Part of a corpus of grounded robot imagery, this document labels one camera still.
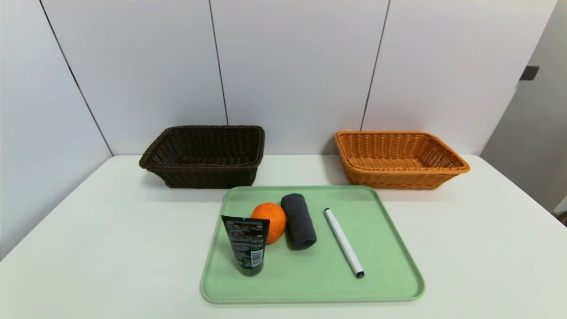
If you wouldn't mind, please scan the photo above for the light green plastic tray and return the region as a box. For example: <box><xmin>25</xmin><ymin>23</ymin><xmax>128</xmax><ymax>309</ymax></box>
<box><xmin>200</xmin><ymin>185</ymin><xmax>426</xmax><ymax>305</ymax></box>

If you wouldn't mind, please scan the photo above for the orange wicker basket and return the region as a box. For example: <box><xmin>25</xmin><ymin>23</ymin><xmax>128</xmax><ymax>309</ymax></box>
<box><xmin>334</xmin><ymin>130</ymin><xmax>471</xmax><ymax>191</ymax></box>

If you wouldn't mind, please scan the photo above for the white marker pen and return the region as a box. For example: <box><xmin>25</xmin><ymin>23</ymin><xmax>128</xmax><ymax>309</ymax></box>
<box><xmin>324</xmin><ymin>208</ymin><xmax>365</xmax><ymax>279</ymax></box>

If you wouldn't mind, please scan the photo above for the black cosmetic tube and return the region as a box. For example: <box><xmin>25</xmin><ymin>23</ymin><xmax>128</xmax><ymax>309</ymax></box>
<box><xmin>221</xmin><ymin>215</ymin><xmax>271</xmax><ymax>277</ymax></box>

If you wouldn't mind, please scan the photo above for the dark grey towel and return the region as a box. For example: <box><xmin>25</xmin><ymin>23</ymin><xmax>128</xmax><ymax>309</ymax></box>
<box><xmin>280</xmin><ymin>193</ymin><xmax>318</xmax><ymax>251</ymax></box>

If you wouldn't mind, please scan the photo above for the orange fruit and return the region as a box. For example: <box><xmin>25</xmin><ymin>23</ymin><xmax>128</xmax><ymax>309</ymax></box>
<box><xmin>251</xmin><ymin>202</ymin><xmax>287</xmax><ymax>245</ymax></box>

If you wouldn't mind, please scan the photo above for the dark brown wicker basket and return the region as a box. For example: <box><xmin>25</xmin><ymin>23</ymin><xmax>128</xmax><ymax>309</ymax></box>
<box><xmin>139</xmin><ymin>125</ymin><xmax>265</xmax><ymax>189</ymax></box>

